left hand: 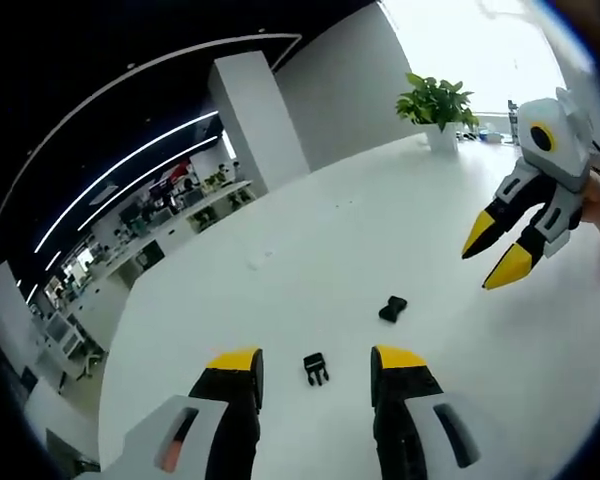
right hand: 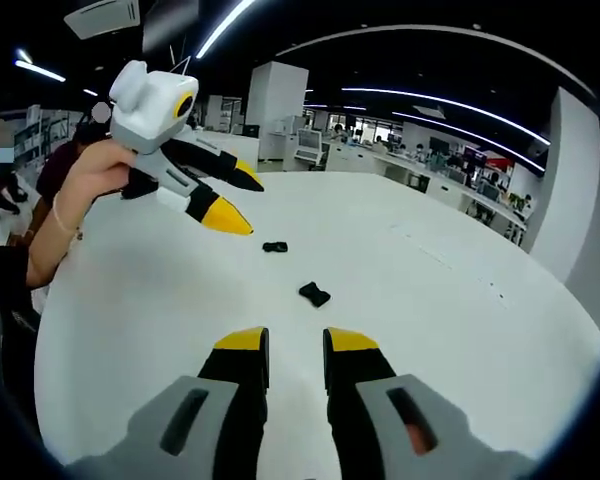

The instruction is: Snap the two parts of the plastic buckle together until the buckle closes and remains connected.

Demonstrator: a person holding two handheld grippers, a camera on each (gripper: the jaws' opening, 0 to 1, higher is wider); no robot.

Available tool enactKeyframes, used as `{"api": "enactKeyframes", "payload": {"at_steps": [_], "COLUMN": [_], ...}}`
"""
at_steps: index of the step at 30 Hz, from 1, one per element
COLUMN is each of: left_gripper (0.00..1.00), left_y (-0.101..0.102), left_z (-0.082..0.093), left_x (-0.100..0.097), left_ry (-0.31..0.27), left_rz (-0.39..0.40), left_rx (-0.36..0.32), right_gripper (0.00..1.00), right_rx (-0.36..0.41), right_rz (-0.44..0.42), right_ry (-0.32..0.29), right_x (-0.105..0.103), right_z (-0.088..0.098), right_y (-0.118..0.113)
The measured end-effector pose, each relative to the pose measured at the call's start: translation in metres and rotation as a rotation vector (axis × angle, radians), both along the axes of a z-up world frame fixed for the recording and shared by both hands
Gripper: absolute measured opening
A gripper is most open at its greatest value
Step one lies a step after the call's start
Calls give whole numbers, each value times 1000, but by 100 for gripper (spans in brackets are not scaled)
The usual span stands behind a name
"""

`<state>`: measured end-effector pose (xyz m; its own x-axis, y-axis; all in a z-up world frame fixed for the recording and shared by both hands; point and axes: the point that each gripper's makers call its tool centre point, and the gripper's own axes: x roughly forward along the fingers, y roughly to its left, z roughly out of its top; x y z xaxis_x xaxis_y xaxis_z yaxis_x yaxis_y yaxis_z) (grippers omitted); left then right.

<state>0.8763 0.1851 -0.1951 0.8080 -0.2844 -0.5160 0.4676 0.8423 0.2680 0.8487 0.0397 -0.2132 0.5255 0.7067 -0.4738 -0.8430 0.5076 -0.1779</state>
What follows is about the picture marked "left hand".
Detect row of white office desks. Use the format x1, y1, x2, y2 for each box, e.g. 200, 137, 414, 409
29, 179, 256, 381

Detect potted green plant white pot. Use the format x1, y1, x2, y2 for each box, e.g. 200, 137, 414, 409
395, 72, 480, 154

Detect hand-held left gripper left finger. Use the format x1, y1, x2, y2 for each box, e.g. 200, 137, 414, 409
99, 345, 265, 480

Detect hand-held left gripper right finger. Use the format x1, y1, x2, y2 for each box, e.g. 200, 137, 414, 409
370, 344, 486, 480

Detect black pronged plastic buckle part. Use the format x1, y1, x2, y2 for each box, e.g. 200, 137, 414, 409
302, 352, 331, 388

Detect black socket plastic buckle part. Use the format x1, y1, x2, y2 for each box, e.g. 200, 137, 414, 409
378, 295, 409, 326

